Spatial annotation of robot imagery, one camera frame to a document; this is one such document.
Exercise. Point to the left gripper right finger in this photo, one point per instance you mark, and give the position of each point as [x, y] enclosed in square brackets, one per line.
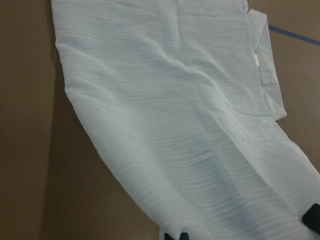
[312, 218]

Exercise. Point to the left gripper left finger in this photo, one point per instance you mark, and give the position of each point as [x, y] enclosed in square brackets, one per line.
[182, 236]

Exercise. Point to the light blue button shirt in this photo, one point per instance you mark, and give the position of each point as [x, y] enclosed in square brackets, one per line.
[181, 100]

